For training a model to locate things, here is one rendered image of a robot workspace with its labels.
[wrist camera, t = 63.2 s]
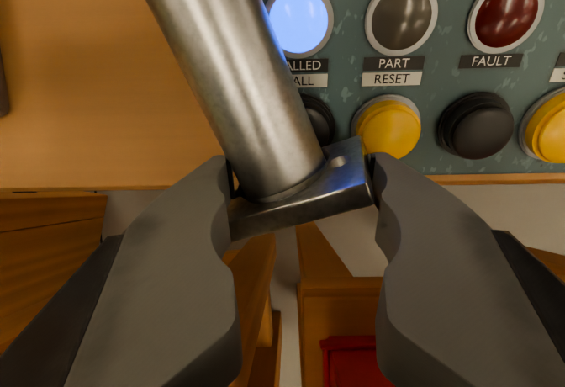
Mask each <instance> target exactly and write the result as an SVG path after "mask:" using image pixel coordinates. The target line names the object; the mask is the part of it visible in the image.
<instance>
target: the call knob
mask: <svg viewBox="0 0 565 387"><path fill-rule="evenodd" d="M302 101H303V103H304V107H305V109H306V112H307V114H308V116H309V120H310V122H311V125H312V126H313V129H314V133H315V134H316V137H317V139H318V142H319V145H320V147H324V146H327V145H328V143H329V141H330V137H331V125H330V120H329V117H328V115H327V114H326V112H325V111H324V110H323V109H322V108H321V107H320V106H319V105H317V104H316V103H313V102H310V101H307V100H302Z"/></svg>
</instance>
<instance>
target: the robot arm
mask: <svg viewBox="0 0 565 387"><path fill-rule="evenodd" d="M367 159H368V166H369V172H370V174H371V180H372V190H373V195H374V200H375V201H374V205H375V206H376V207H377V209H378V212H379V213H378V222H377V228H376V234H375V242H376V243H377V244H378V246H379V247H380V248H381V250H382V251H383V253H384V255H385V257H386V258H387V260H388V266H387V267H386V268H385V270H384V275H383V282H382V287H381V292H380V296H379V301H378V308H377V313H376V317H375V335H376V356H377V363H378V367H379V369H380V371H381V372H382V374H383V375H384V377H385V378H386V379H388V380H389V381H390V382H391V383H392V384H394V385H395V386H396V387H565V283H564V282H563V281H562V280H561V279H560V278H559V277H558V276H557V275H556V274H555V273H554V272H553V271H552V270H551V269H550V268H549V267H547V266H546V265H545V264H544V263H543V262H542V261H541V260H540V259H539V258H538V257H536V256H535V255H534V254H533V253H532V252H531V251H530V250H529V249H528V248H526V247H525V246H524V245H523V244H522V243H521V242H520V241H519V240H518V239H516V238H515V237H514V236H513V235H512V234H511V233H510V232H509V231H501V230H493V229H492V228H491V227H490V226H489V225H488V224H487V223H486V222H485V221H484V220H483V219H482V218H481V217H480V216H479V215H477V214H476V213H475V212H474V211H473V210H472V209H471V208H470V207H468V206H467V205H466V204H465V203H464V202H462V201H461V200H460V199H459V198H458V197H457V196H455V195H454V194H453V193H451V192H449V191H448V190H446V189H445V188H443V187H442V186H441V185H439V184H438V183H435V182H434V181H432V180H431V179H429V178H428V177H426V176H424V175H423V174H421V173H420V172H417V171H416V170H414V169H413V168H412V167H409V166H408V165H406V164H405V163H403V162H401V161H400V160H398V159H397V158H395V157H394V156H391V155H390V154H388V153H386V152H374V153H372V154H367ZM232 199H235V186H234V178H233V170H232V168H231V165H230V162H229V160H228V159H227V158H226V156H224V155H216V156H212V157H211V158H209V159H208V160H207V161H206V162H204V163H203V164H202V165H200V166H199V167H197V168H196V169H194V170H193V171H192V172H190V173H189V174H188V175H187V176H185V177H184V178H182V179H181V180H179V181H178V182H176V183H175V184H173V185H172V186H171V187H170V188H168V189H167V190H166V191H164V192H163V193H162V194H160V195H159V196H158V197H157V198H155V199H154V200H153V201H152V202H151V203H150V204H149V205H148V206H147V207H145V208H144V209H143V210H142V211H141V212H140V213H139V214H138V215H137V216H136V217H135V218H134V220H133V221H132V222H131V223H130V224H129V225H128V227H127V228H126V229H125V230H124V231H123V233H122V234H121V235H115V236H107V237H106V238H105V239H104V241H103V242H102V243H101V244H100V245H99V246H98V247H97V248H96V250H95V251H94V252H93V253H92V254H91V255H90V256H89V257H88V259H87V260H86V261H85V262H84V263H83V264H82V265H81V266H80V267H79V268H78V269H77V270H76V271H75V272H74V274H73V275H72V276H71V277H70V278H69V279H68V280H67V281H66V282H65V284H64V285H63V286H62V287H61V288H60V289H59V290H58V291H57V293H56V294H55V295H54V296H53V297H52V298H51V299H50V301H49V302H48V303H47V304H46V305H45V306H44V307H43V308H42V310H41V311H40V312H39V313H38V314H37V315H36V316H35V317H34V319H33V320H32V321H31V322H30V323H29V324H28V325H27V326H26V327H25V328H24V329H23V330H22V331H21V332H20V333H19V334H18V336H17V337H16V338H15V339H14V340H13V342H12V343H11V344H10V345H9V346H8V348H7V349H6V350H5V351H4V352H3V354H2V355H1V356H0V387H228V386H229V385H230V384H231V383H232V382H233V381H234V380H235V379H236V378H237V376H238V375H239V373H240V371H241V368H242V364H243V354H242V343H241V331H240V317H239V311H238V305H237V299H236V294H235V284H234V278H233V273H232V272H231V270H230V268H229V267H228V266H226V265H225V264H224V263H223V261H222V258H223V256H224V254H225V252H226V250H227V249H228V248H229V246H230V243H231V239H230V228H229V221H228V215H227V210H226V209H227V207H228V205H229V204H230V201H231V200H232Z"/></svg>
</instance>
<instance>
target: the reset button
mask: <svg viewBox="0 0 565 387"><path fill-rule="evenodd" d="M420 131H421V127H420V120H419V118H418V116H417V115H416V113H415V112H414V111H413V109H412V108H411V107H410V106H409V105H407V104H405V103H402V102H400V101H396V100H385V101H382V102H379V103H375V104H374V105H373V106H371V107H370V108H368V109H367V110H366V111H365V112H364V113H363V114H362V116H361V117H360V119H359V120H358V122H357V125H356V135H360V136H361V137H362V139H363V142H364V145H365V147H366V150H367V154H372V153H374V152H386V153H388V154H390V155H391V156H394V157H395V158H397V159H399V158H401V157H403V156H405V155H407V154H408V153H409V152H410V151H412V149H413V148H414V147H415V145H416V143H417V141H418V139H419V138H420Z"/></svg>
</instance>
